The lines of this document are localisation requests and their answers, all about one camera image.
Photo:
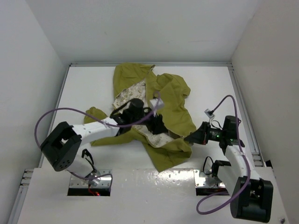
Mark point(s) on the metal base plate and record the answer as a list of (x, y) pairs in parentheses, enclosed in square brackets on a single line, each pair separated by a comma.
[(206, 181), (101, 179)]

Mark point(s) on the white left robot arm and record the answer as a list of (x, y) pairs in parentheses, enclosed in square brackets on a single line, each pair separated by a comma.
[(61, 146)]

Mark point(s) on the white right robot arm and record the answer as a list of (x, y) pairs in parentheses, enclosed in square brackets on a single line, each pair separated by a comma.
[(236, 176)]

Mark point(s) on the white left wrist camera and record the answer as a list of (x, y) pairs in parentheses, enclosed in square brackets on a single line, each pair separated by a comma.
[(156, 104)]

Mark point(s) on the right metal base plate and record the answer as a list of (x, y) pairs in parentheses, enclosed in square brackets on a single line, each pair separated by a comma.
[(206, 181)]

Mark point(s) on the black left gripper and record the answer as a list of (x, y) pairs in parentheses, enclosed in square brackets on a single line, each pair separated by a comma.
[(156, 124)]

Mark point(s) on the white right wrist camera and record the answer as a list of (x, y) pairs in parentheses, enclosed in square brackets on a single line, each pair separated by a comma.
[(210, 114)]

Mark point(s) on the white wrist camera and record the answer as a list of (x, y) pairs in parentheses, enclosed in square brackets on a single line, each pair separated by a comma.
[(210, 114), (156, 104)]

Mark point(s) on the olive green hooded jacket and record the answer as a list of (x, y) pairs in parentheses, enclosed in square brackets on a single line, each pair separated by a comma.
[(166, 150)]

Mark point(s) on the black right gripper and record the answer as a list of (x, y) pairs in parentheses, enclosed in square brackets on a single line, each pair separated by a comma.
[(201, 135)]

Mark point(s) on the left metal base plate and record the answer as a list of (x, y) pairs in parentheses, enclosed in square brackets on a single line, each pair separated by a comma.
[(101, 179)]

